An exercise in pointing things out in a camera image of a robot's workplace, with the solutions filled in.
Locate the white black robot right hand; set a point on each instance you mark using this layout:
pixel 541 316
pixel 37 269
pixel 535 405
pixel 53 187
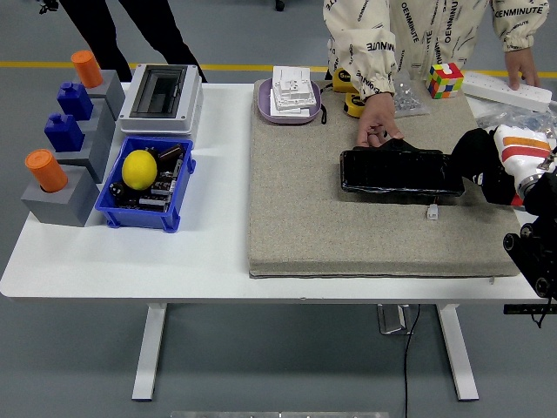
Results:
pixel 524 152

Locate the person's left hand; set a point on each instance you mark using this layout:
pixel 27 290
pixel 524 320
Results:
pixel 522 65

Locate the person's right hand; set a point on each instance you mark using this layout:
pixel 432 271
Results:
pixel 376 117

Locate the glossy black panel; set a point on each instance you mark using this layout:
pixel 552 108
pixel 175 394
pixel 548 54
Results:
pixel 391 172

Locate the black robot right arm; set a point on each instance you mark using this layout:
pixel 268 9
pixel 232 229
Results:
pixel 539 257

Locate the person's left forearm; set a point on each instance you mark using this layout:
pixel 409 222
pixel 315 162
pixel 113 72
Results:
pixel 520 22

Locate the person's right forearm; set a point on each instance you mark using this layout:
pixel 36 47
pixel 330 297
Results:
pixel 365 61

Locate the white power strip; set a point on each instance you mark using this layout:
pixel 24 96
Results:
pixel 491 85

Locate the clear bag of metal screws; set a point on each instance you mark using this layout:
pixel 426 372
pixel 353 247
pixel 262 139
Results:
pixel 411 102

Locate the clear plastic parts bag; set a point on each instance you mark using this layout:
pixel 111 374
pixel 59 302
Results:
pixel 505 115

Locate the colourful puzzle cube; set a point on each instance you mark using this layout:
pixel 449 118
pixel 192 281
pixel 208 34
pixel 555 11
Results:
pixel 444 80

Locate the white socket plate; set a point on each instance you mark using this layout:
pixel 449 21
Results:
pixel 291 112

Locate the person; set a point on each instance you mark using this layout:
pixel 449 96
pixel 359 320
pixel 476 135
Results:
pixel 426 26
pixel 130 26

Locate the purple tray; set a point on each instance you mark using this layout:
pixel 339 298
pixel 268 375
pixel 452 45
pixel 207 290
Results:
pixel 263 104

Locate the grey-brown mat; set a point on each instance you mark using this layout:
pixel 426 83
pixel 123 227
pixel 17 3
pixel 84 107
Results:
pixel 326 235

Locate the white table leg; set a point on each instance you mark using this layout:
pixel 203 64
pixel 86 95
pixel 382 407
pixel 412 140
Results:
pixel 150 348
pixel 457 348

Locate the brown electronic component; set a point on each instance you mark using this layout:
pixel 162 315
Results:
pixel 170 152

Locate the black circuit board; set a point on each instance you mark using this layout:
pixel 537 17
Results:
pixel 159 188

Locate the yellow lemon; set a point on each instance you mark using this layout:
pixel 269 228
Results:
pixel 139 170

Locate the grey electrical distribution box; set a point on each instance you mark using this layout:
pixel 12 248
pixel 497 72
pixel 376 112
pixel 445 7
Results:
pixel 130 126

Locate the blue plastic bin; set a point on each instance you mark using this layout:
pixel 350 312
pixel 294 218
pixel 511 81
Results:
pixel 143 220

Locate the grey block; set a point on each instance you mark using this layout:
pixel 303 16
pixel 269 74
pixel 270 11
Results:
pixel 61 209
pixel 111 89
pixel 82 159
pixel 103 119

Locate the black round component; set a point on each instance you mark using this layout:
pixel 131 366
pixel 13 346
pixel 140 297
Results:
pixel 116 189

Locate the orange cylinder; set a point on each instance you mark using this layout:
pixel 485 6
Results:
pixel 45 172
pixel 87 69

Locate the blue block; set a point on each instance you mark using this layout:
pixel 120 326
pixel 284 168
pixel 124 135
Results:
pixel 64 132
pixel 75 101

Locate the white wall socket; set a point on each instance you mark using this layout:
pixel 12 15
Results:
pixel 293 87

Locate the silver metal bracket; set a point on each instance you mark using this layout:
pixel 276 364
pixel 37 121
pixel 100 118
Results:
pixel 393 320

